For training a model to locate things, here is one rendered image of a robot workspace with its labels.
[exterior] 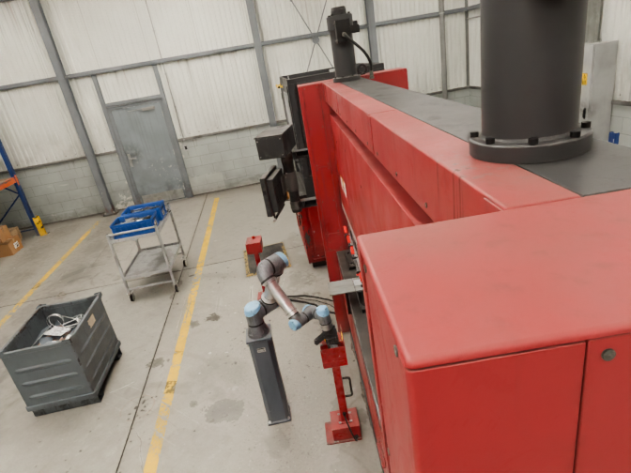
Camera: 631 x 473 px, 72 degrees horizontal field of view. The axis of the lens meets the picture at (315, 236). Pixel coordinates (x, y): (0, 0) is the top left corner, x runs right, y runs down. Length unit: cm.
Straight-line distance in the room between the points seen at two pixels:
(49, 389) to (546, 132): 424
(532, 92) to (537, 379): 50
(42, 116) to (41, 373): 702
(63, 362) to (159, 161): 648
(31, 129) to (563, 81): 1038
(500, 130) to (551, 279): 41
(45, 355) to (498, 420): 407
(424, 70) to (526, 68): 964
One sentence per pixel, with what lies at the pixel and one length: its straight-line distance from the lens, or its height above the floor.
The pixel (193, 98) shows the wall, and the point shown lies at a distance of 979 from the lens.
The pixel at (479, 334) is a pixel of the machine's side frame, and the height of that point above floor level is 230.
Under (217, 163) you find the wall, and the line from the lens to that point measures 995.
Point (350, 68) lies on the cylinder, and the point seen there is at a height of 238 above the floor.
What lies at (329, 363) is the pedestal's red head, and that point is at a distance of 288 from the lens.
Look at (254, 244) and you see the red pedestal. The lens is 459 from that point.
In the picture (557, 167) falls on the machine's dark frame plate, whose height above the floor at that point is 230.
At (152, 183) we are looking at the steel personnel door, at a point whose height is 47.
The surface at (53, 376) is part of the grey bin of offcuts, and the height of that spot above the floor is 39.
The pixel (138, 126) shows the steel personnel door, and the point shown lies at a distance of 1003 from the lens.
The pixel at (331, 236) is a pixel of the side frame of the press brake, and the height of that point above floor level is 102.
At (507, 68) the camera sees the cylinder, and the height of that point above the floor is 245.
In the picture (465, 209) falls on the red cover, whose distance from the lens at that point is 73.
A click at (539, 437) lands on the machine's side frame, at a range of 43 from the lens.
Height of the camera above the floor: 252
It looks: 23 degrees down
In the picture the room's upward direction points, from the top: 10 degrees counter-clockwise
